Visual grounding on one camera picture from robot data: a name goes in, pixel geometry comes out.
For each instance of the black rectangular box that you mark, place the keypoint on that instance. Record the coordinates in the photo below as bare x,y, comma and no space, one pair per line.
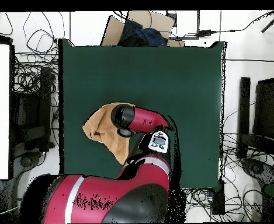
218,200

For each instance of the dark green table cloth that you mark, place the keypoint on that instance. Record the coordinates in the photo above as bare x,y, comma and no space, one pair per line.
185,93

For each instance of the brown cardboard box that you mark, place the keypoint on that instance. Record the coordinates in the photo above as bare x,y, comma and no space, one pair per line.
160,23

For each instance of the dark blue garment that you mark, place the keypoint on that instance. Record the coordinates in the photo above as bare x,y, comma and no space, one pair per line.
148,36

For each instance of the tan terry towel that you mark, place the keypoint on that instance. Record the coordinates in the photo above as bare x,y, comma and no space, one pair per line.
101,126

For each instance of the black stand frame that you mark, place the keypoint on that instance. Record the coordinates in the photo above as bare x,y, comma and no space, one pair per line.
45,93
244,105

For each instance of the black power adapter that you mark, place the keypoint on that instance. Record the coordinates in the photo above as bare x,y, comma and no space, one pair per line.
204,33

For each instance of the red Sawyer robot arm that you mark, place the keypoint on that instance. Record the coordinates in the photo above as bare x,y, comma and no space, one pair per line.
104,198

